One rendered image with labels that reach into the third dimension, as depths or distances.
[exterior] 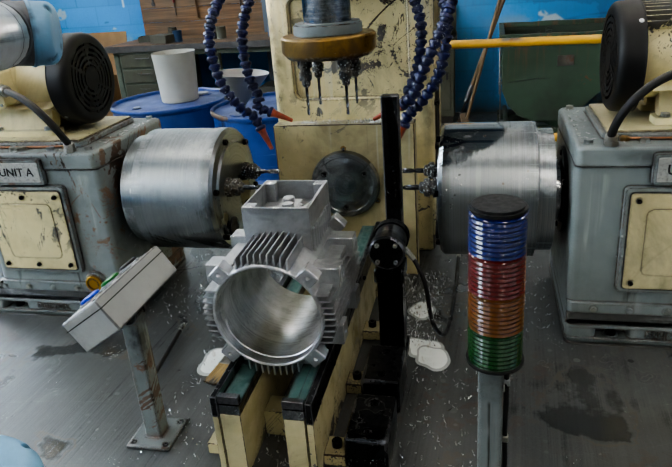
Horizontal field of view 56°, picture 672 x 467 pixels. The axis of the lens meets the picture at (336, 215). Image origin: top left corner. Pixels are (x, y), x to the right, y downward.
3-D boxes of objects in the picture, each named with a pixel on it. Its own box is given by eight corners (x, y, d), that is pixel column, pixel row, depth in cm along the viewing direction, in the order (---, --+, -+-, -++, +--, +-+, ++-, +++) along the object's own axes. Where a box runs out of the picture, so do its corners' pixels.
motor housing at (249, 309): (256, 302, 110) (242, 200, 103) (364, 307, 106) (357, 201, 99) (212, 371, 92) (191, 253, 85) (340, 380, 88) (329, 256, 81)
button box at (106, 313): (148, 291, 99) (125, 265, 98) (178, 269, 96) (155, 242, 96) (86, 354, 84) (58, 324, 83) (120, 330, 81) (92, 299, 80)
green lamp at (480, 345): (468, 342, 75) (468, 309, 74) (520, 345, 74) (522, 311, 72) (466, 372, 70) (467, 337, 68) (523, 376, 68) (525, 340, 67)
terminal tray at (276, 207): (269, 221, 104) (264, 179, 101) (333, 222, 102) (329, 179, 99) (244, 253, 93) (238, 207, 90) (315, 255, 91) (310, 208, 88)
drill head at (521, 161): (407, 222, 140) (403, 110, 131) (606, 225, 131) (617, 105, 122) (393, 275, 117) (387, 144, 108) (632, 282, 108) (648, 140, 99)
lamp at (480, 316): (468, 309, 74) (468, 274, 72) (522, 311, 72) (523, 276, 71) (467, 337, 68) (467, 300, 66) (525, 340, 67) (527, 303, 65)
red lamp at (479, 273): (468, 274, 72) (468, 237, 70) (523, 276, 71) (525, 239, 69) (467, 300, 66) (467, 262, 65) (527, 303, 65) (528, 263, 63)
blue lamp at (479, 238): (468, 237, 70) (468, 199, 69) (525, 239, 69) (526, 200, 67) (467, 262, 65) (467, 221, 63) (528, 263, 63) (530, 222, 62)
